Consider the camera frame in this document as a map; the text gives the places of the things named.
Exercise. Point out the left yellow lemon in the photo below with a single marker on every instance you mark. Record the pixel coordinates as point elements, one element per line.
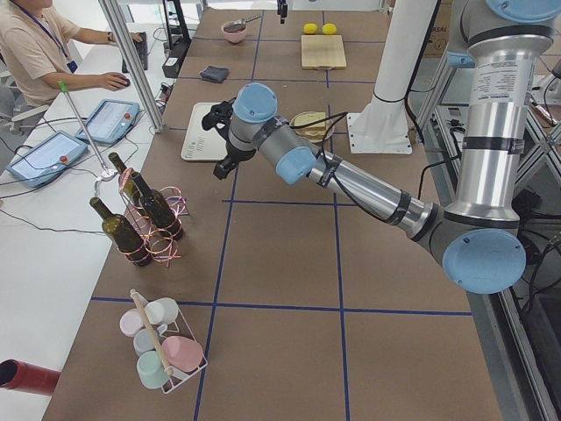
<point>309,29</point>

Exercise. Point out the white cup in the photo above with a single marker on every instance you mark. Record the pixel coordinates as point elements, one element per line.
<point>162,311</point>

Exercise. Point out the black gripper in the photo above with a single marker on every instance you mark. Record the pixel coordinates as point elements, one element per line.
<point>236,154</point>

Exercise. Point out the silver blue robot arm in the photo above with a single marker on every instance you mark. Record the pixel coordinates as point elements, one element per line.
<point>473,238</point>

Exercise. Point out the pink bowl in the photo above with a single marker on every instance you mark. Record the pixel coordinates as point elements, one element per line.
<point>233,37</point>

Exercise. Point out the right yellow lemon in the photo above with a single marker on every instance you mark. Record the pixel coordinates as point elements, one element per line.
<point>329,29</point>

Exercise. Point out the green wine bottle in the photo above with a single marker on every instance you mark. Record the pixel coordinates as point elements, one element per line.
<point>126,185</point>
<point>127,240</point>
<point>156,207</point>

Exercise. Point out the metal pole green tip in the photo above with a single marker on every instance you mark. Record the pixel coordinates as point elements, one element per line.
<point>107,174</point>

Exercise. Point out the metal scoop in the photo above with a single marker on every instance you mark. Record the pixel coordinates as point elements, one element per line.
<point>245,21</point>

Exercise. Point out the copper wire bottle rack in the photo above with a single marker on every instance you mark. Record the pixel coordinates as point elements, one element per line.
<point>159,243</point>

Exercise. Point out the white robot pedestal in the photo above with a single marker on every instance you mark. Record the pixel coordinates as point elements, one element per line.
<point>382,126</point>

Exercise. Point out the light pink cup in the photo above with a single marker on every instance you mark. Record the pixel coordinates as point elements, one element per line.
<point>130,323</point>

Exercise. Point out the wooden rack handle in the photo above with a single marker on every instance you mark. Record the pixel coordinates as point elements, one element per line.
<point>152,333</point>

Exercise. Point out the middle green wine bottle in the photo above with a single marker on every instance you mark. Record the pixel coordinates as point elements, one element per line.
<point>156,207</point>

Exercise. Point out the aluminium frame post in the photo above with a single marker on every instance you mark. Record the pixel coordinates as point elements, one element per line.
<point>115,18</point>

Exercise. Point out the grey cup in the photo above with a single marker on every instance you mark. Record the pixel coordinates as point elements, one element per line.
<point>142,341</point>

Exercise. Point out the near blue teach pendant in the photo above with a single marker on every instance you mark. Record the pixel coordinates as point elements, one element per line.
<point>47,160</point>

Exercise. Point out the bread slice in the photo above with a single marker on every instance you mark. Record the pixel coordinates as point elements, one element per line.
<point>313,133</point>
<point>309,120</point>

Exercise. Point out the yellow lemon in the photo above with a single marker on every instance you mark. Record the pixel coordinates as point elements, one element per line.
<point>329,29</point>
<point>309,29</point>

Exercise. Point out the front green wine bottle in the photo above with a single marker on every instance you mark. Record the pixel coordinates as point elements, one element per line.
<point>127,240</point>

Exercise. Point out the seated person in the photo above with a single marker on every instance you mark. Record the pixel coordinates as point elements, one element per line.
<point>34,39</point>

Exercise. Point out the grey folded cloth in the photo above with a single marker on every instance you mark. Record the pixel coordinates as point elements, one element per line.
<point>214,74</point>

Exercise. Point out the wooden cutting board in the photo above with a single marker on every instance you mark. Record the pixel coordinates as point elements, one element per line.
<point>323,52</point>

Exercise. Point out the black box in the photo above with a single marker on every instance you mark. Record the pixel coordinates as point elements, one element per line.
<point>172,66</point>

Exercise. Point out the red tube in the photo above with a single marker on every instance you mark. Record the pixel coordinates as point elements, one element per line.
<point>26,377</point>

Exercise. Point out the rear green wine bottle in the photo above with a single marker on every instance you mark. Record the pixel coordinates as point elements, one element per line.
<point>126,185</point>

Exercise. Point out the salmon pink cup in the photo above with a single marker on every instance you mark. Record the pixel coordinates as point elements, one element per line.
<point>183,353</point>

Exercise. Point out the white wire cup rack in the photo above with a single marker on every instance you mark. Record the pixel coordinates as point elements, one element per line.
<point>179,327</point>

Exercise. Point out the blue teach pendant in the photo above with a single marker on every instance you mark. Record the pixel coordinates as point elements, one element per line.
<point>111,120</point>
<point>47,160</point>

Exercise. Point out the far blue teach pendant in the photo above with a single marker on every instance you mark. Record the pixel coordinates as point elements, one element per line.
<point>111,120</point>

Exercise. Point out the black keyboard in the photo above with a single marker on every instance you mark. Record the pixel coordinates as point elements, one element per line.
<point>141,48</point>

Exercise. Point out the white bear tray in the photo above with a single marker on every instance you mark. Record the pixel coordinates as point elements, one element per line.
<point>200,145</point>

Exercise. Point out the white plate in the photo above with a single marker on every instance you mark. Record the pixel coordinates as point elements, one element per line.
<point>308,125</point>

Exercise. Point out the mint green cup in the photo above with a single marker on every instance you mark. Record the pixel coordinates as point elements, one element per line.
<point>150,370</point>

